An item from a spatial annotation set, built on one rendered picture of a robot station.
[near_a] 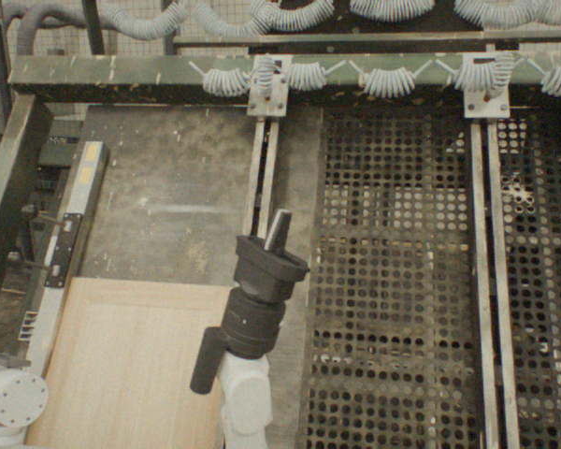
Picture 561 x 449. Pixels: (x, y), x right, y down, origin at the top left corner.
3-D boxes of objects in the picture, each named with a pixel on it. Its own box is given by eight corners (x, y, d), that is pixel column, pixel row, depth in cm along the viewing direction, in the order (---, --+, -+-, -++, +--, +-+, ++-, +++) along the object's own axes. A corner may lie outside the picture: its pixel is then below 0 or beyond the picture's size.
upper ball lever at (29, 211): (66, 236, 133) (16, 217, 123) (70, 222, 135) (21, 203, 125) (75, 234, 131) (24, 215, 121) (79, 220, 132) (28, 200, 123)
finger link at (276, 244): (291, 210, 74) (280, 250, 75) (277, 210, 71) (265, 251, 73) (299, 214, 73) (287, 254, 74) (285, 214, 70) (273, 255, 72)
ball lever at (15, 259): (54, 280, 129) (1, 265, 119) (58, 266, 130) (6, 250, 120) (63, 279, 126) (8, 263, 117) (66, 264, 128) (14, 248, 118)
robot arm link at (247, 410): (269, 367, 73) (275, 439, 78) (248, 335, 81) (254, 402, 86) (226, 381, 71) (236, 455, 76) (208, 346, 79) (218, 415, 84)
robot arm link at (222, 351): (289, 339, 75) (267, 406, 77) (262, 305, 84) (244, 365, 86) (217, 336, 69) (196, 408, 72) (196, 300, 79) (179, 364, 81)
